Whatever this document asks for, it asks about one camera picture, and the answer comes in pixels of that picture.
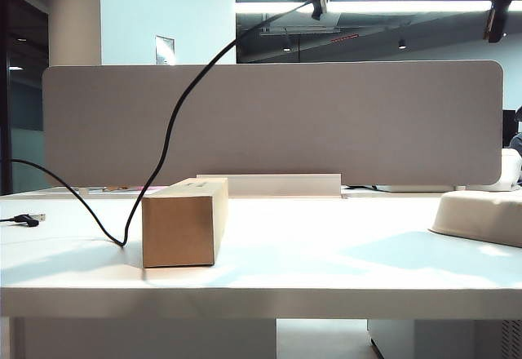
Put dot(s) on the white padded phone stand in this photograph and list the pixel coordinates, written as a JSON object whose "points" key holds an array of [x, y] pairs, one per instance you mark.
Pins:
{"points": [[477, 216]]}

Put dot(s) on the red LED sign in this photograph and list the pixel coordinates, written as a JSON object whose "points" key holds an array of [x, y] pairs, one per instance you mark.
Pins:
{"points": [[344, 39]]}

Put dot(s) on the black ceiling spot lamp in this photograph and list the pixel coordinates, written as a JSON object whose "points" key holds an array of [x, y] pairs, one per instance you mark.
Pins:
{"points": [[402, 44], [286, 45]]}

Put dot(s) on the long ceiling light strip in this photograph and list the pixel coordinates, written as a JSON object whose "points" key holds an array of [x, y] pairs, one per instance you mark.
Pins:
{"points": [[408, 6]]}

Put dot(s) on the black computer monitor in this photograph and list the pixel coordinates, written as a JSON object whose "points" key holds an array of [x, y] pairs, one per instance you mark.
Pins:
{"points": [[507, 126]]}

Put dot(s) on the person in dark clothes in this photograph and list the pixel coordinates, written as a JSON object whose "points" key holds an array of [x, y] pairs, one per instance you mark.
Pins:
{"points": [[517, 140]]}

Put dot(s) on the grey fabric desk divider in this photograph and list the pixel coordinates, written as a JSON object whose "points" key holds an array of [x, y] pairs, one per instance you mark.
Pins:
{"points": [[285, 122]]}

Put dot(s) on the white rounded appliance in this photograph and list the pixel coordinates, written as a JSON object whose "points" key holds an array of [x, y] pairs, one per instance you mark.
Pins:
{"points": [[510, 171]]}

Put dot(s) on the brown cardboard box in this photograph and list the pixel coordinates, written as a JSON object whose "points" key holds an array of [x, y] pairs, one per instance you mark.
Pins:
{"points": [[177, 232]]}

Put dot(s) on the coloured papers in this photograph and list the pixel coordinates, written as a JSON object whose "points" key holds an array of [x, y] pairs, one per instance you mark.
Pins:
{"points": [[114, 189]]}

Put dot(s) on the dark glass door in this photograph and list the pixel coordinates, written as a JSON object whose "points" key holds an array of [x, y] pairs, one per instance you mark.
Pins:
{"points": [[28, 89]]}

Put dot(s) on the framed wall notice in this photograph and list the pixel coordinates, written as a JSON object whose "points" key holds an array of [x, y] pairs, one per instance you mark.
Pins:
{"points": [[165, 51]]}

